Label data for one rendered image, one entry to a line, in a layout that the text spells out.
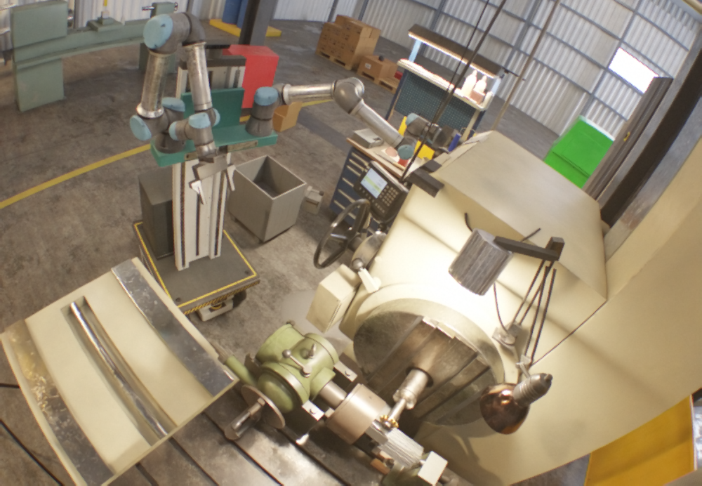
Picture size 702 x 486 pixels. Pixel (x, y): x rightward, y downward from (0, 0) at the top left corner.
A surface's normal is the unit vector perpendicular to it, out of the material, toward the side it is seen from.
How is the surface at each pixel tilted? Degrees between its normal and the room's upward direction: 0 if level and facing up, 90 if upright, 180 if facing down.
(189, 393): 0
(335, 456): 0
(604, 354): 90
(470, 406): 90
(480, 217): 90
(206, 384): 0
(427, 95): 90
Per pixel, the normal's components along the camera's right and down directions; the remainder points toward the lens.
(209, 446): 0.30, -0.73
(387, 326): -0.56, 0.39
